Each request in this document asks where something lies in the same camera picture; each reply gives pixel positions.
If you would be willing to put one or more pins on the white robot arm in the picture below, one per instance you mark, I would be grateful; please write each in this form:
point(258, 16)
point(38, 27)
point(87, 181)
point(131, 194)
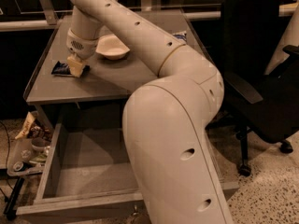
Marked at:
point(164, 120)

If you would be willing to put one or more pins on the clear bin of snacks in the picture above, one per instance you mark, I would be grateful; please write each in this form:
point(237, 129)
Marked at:
point(32, 147)

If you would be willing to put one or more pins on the black office chair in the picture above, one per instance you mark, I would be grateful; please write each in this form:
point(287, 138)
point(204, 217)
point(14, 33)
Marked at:
point(257, 100)

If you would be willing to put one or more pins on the open grey top drawer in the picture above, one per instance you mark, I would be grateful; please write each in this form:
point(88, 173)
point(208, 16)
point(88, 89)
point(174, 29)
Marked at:
point(90, 173)

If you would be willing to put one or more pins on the black stand leg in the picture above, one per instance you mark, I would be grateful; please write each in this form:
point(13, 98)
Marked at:
point(9, 210)

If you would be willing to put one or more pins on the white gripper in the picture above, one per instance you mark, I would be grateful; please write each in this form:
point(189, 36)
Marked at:
point(80, 47)

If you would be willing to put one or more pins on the dark blue rxbar wrapper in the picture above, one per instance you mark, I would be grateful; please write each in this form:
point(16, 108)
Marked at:
point(63, 70)

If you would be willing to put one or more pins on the metal drawer handle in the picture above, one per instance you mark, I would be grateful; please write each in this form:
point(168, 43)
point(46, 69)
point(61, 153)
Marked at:
point(135, 211)

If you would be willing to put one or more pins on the white paper bowl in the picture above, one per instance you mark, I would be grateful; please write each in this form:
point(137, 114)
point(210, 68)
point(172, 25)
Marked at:
point(111, 47)

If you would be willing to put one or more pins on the grey metal railing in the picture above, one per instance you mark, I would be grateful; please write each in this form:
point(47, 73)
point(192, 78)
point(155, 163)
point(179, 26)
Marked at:
point(37, 16)

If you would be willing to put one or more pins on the blue white chip bag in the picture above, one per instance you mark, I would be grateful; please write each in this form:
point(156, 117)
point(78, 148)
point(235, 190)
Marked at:
point(181, 36)

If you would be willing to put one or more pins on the grey cabinet table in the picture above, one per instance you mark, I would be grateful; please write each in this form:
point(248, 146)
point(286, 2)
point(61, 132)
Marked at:
point(93, 69)

